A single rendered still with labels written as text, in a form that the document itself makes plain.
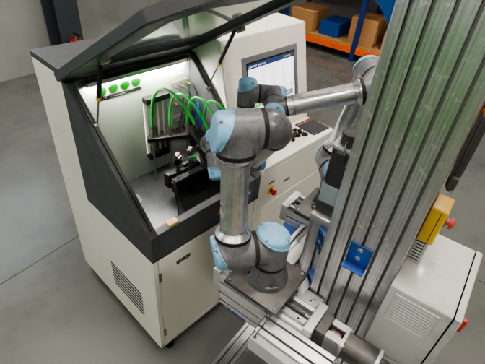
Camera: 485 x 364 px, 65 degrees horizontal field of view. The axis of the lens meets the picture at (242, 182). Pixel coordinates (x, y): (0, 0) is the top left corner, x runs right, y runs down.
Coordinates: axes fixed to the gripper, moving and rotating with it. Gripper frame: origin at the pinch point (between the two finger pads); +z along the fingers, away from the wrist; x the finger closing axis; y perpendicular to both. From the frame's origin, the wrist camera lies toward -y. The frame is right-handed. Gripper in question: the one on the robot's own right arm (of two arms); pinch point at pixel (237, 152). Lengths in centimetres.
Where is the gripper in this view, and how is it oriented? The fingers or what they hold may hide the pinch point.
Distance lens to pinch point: 171.6
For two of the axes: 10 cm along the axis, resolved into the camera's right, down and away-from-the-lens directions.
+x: 7.0, -4.0, 6.0
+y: 7.1, 4.7, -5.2
